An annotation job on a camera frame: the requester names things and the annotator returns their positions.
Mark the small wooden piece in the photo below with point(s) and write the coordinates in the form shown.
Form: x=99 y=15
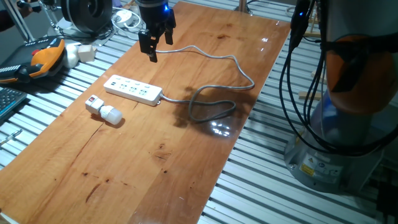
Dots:
x=309 y=95

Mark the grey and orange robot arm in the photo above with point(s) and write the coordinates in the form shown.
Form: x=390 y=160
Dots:
x=342 y=124

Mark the beige wooden cube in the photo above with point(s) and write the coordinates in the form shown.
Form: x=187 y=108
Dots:
x=86 y=53

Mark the orange and black teach pendant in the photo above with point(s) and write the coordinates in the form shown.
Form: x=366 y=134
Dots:
x=46 y=59

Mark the brown wooden board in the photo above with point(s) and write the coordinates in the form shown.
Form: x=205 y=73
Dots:
x=140 y=155

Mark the white plug adapter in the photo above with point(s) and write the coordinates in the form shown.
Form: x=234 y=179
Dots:
x=104 y=110

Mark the person's hand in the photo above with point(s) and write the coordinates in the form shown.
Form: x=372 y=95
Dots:
x=25 y=10

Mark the white round socket reel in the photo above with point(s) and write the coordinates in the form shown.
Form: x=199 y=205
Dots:
x=124 y=17

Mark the black keyboard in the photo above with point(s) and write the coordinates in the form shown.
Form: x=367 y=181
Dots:
x=9 y=99

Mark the person's dark sleeved forearm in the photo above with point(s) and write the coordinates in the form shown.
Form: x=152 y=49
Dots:
x=6 y=20

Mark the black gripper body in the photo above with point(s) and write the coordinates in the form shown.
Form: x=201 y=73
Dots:
x=152 y=14

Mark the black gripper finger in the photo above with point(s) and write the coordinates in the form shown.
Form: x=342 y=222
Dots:
x=149 y=42
x=169 y=31

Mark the white rounded object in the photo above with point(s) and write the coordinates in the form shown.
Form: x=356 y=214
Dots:
x=72 y=56

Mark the white power strip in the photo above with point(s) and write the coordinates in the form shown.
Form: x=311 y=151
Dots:
x=130 y=88

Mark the black filament spool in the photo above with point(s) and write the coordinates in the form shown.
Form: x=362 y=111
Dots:
x=77 y=15

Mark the small metal screwdriver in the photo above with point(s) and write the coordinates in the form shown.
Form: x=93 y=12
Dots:
x=11 y=137

